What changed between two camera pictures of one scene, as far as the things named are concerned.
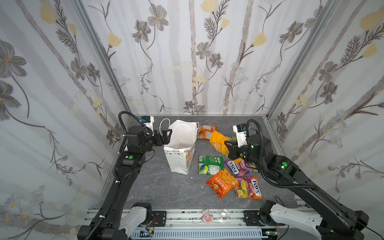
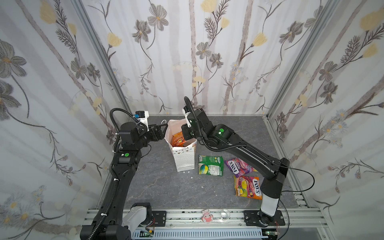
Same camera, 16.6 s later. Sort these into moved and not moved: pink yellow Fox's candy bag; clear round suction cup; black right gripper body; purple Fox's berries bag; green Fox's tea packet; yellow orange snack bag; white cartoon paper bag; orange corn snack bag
Moved: yellow orange snack bag; white cartoon paper bag; black right gripper body; orange corn snack bag
Not moved: purple Fox's berries bag; clear round suction cup; green Fox's tea packet; pink yellow Fox's candy bag
